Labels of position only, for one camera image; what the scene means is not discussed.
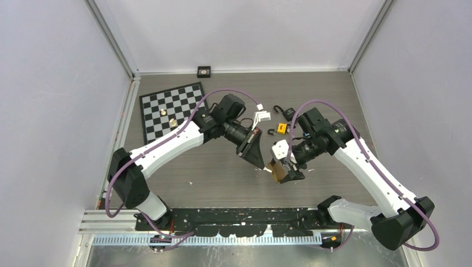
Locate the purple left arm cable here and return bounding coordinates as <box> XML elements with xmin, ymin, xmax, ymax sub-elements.
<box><xmin>105</xmin><ymin>88</ymin><xmax>264</xmax><ymax>252</ymax></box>

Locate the brass padlock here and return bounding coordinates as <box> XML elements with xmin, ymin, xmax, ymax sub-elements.
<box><xmin>267</xmin><ymin>160</ymin><xmax>287</xmax><ymax>184</ymax></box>

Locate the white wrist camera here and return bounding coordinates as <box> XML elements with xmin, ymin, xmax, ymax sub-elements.
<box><xmin>271</xmin><ymin>140</ymin><xmax>297</xmax><ymax>165</ymax></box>
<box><xmin>252</xmin><ymin>103</ymin><xmax>271</xmax><ymax>130</ymax></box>

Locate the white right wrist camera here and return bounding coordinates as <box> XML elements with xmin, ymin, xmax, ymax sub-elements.
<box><xmin>271</xmin><ymin>140</ymin><xmax>297</xmax><ymax>165</ymax></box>

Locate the black white chessboard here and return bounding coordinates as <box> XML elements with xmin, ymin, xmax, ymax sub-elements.
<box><xmin>139</xmin><ymin>82</ymin><xmax>205</xmax><ymax>145</ymax></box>

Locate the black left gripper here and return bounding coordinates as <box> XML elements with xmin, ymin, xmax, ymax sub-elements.
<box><xmin>223</xmin><ymin>118</ymin><xmax>264</xmax><ymax>169</ymax></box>

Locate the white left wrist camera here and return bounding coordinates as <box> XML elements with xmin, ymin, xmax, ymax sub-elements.
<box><xmin>252</xmin><ymin>103</ymin><xmax>271</xmax><ymax>130</ymax></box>

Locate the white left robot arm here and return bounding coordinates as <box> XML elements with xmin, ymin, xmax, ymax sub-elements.
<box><xmin>107</xmin><ymin>91</ymin><xmax>271</xmax><ymax>230</ymax></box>

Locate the cream chess piece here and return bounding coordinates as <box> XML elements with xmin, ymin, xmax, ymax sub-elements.
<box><xmin>169</xmin><ymin>118</ymin><xmax>178</xmax><ymax>128</ymax></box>

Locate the black Kaijing padlock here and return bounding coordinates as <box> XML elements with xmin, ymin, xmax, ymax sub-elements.
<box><xmin>273</xmin><ymin>105</ymin><xmax>296</xmax><ymax>121</ymax></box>

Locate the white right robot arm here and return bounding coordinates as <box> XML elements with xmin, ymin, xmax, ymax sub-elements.
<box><xmin>271</xmin><ymin>108</ymin><xmax>435</xmax><ymax>251</ymax></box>

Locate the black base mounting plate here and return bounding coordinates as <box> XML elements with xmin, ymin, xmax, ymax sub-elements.
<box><xmin>134</xmin><ymin>207</ymin><xmax>355</xmax><ymax>239</ymax></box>

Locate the small black square box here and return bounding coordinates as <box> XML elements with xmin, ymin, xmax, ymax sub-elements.
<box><xmin>196</xmin><ymin>66</ymin><xmax>212</xmax><ymax>78</ymax></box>

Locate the yellow small padlock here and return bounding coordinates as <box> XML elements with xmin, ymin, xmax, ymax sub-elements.
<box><xmin>267</xmin><ymin>123</ymin><xmax>290</xmax><ymax>135</ymax></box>

